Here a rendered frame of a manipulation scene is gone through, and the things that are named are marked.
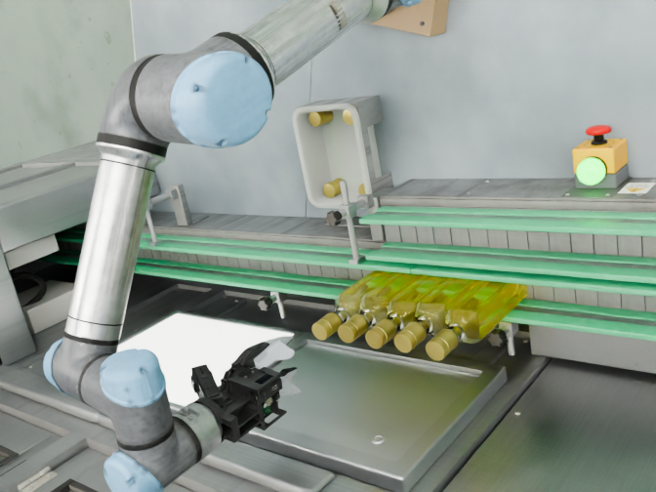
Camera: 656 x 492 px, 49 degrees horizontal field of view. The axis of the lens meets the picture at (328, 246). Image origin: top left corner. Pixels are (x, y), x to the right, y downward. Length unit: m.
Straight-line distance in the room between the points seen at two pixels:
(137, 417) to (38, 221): 1.05
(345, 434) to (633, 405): 0.46
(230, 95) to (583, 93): 0.67
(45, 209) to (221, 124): 1.10
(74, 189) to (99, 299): 0.98
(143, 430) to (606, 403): 0.73
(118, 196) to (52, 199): 0.94
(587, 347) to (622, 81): 0.46
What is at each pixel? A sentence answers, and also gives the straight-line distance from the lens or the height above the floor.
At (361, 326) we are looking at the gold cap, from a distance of 1.23.
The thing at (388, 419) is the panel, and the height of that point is 1.19.
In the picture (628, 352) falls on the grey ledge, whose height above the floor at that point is 0.88.
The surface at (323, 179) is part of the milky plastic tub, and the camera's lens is 1.62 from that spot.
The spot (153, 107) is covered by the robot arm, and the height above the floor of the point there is 1.42.
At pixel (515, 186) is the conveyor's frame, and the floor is 0.81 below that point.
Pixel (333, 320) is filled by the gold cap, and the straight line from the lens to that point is 1.26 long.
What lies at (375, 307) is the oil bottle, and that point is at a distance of 1.26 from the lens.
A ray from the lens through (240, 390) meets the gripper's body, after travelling 1.09.
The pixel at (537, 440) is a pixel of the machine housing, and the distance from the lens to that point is 1.19.
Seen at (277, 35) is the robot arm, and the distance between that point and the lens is 1.00.
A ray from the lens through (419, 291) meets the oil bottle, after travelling 1.27.
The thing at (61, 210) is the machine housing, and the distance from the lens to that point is 1.96.
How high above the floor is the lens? 1.99
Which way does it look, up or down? 45 degrees down
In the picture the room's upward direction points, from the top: 120 degrees counter-clockwise
